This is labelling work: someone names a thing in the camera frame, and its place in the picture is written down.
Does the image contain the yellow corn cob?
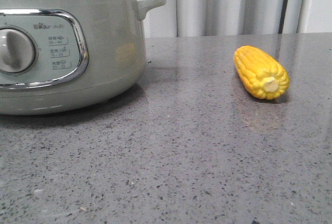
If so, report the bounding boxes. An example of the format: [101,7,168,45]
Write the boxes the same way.
[233,46,289,100]

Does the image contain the green electric cooking pot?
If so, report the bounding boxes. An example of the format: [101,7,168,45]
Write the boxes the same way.
[1,0,166,115]

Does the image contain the grey pot control knob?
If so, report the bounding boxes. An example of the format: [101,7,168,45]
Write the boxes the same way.
[1,29,36,73]

